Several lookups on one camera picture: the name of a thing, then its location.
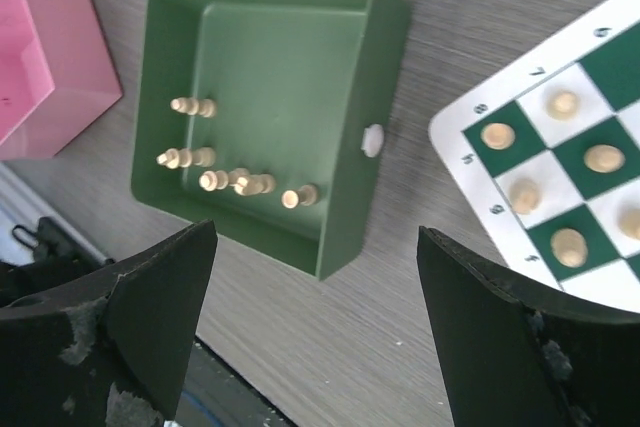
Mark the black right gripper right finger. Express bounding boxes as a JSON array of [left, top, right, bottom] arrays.
[[417, 227, 639, 426]]

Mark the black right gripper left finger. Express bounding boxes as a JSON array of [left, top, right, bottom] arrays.
[[1, 220, 218, 426]]

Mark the cream chess piece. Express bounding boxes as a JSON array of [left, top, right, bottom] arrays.
[[481, 123, 516, 150], [508, 178, 541, 215], [584, 144, 626, 173], [551, 228, 588, 268], [546, 91, 580, 121]]

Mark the green white chess board mat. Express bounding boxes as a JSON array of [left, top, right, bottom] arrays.
[[429, 0, 639, 312]]

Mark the green plastic tray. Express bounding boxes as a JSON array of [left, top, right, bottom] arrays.
[[130, 0, 411, 280]]

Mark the pink plastic box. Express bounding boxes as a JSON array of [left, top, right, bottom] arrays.
[[1, 0, 122, 160]]

